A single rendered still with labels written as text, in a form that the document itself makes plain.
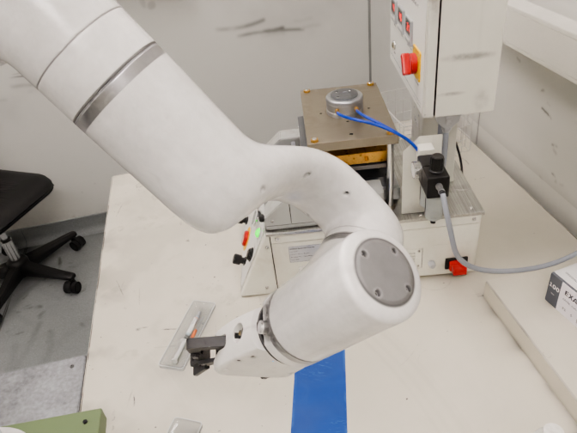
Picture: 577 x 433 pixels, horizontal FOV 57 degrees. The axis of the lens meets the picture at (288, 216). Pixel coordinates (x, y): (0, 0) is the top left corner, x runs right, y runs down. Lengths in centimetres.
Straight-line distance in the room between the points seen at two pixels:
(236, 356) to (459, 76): 66
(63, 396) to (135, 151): 85
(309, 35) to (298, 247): 163
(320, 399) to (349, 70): 197
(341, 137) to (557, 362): 57
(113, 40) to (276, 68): 225
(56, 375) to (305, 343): 83
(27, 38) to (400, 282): 33
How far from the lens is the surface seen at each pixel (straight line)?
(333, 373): 108
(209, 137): 41
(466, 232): 120
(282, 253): 116
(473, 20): 99
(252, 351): 56
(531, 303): 119
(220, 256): 138
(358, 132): 108
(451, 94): 103
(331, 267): 44
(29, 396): 124
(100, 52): 41
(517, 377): 111
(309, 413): 103
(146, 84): 41
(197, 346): 61
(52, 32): 42
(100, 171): 284
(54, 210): 299
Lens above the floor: 161
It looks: 36 degrees down
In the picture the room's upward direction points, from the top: 7 degrees counter-clockwise
